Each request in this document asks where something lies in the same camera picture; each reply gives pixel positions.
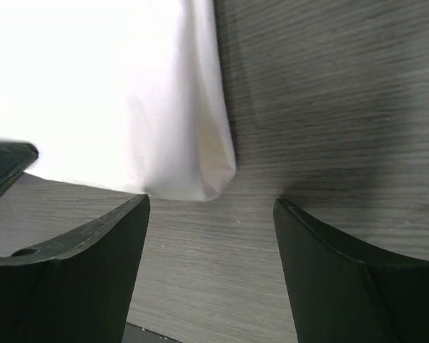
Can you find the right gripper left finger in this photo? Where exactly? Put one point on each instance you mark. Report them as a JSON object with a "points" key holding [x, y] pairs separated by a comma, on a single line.
{"points": [[76, 287]]}

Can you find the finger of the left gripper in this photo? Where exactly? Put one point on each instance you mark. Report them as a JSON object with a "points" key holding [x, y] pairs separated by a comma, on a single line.
{"points": [[15, 158]]}

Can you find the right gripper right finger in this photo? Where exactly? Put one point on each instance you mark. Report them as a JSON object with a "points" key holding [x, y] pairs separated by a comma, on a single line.
{"points": [[342, 289]]}

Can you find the white flower print t-shirt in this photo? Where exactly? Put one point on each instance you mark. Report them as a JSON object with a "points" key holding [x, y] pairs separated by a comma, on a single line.
{"points": [[118, 95]]}

